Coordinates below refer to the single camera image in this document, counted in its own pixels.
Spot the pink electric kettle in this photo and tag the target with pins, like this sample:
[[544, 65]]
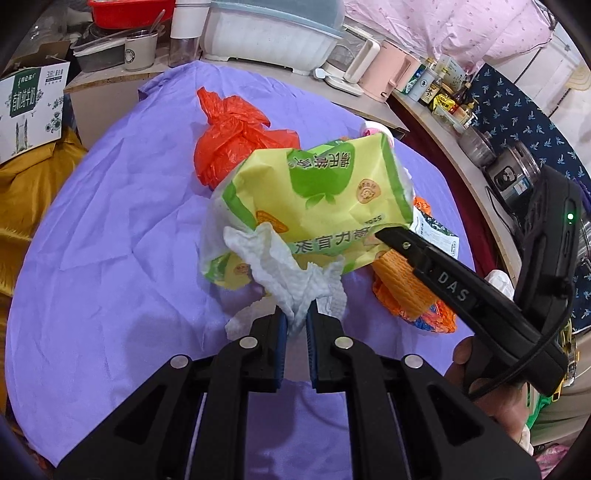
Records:
[[388, 69]]

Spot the person's right hand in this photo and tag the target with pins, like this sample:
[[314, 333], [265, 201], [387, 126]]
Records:
[[501, 406]]

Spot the dark red cloth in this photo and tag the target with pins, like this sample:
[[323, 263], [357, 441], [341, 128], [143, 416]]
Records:
[[475, 244]]

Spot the white tissue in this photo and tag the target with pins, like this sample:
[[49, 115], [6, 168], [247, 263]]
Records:
[[286, 281]]

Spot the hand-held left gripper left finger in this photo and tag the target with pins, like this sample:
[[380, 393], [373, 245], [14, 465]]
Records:
[[281, 350]]

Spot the red plastic basin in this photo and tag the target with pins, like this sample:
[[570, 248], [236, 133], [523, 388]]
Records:
[[129, 11]]

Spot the purple tablecloth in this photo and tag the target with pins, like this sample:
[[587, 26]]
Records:
[[115, 230]]

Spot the steel bowl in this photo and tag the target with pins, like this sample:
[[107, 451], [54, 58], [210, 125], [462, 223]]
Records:
[[475, 147]]

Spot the yellow cloth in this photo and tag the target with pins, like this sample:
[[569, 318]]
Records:
[[27, 184]]

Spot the grey plastic tray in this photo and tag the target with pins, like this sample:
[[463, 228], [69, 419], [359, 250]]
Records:
[[97, 57]]

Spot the white dish rack with lid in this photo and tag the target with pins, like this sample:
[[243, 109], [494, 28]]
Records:
[[258, 41]]

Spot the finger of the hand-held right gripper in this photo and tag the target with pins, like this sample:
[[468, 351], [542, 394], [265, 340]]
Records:
[[443, 281]]

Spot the white green cardboard box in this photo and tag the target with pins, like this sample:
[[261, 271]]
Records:
[[32, 106]]

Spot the orange snack packet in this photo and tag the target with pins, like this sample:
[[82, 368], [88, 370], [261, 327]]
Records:
[[429, 321]]

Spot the steel rice cooker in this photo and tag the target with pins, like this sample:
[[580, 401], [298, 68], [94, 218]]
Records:
[[512, 180]]

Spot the pink dotted cloth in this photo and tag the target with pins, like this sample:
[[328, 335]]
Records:
[[438, 27]]

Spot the group of condiment bottles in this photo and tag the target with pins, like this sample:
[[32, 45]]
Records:
[[438, 92]]

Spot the navy printed cloth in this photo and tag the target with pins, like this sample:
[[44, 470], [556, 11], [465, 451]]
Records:
[[517, 115]]

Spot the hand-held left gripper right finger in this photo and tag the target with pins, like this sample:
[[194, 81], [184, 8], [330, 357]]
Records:
[[313, 350]]

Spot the yellow green tissue packet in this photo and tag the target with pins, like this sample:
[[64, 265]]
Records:
[[314, 194]]

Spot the glass jar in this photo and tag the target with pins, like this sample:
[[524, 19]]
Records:
[[182, 53]]

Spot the white electric kettle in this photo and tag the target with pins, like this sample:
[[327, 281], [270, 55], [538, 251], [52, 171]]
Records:
[[362, 60]]

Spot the white mug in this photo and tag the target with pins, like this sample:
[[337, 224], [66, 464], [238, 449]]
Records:
[[138, 53]]

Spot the green plastic bag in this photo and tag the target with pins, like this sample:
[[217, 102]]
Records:
[[542, 408]]

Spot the green paper box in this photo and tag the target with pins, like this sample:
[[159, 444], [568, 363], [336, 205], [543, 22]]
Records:
[[436, 235]]

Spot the orange red plastic bag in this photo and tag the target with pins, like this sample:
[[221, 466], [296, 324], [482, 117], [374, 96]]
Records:
[[226, 134]]

